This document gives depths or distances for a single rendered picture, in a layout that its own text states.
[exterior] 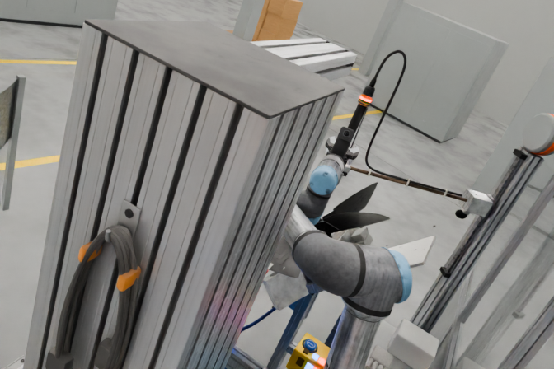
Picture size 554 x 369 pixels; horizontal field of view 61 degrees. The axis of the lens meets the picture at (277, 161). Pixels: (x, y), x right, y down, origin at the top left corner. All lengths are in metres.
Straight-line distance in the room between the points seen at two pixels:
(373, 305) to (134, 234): 0.62
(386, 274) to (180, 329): 0.55
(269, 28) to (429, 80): 3.31
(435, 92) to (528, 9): 5.48
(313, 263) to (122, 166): 0.55
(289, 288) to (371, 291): 0.93
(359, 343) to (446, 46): 7.96
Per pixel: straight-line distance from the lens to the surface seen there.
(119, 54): 0.55
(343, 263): 1.00
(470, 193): 2.03
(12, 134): 3.36
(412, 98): 9.02
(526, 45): 13.75
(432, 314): 2.33
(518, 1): 13.89
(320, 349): 1.67
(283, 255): 1.79
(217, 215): 0.52
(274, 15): 9.79
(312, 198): 1.37
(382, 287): 1.06
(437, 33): 8.92
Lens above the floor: 2.18
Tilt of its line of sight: 24 degrees down
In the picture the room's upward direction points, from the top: 22 degrees clockwise
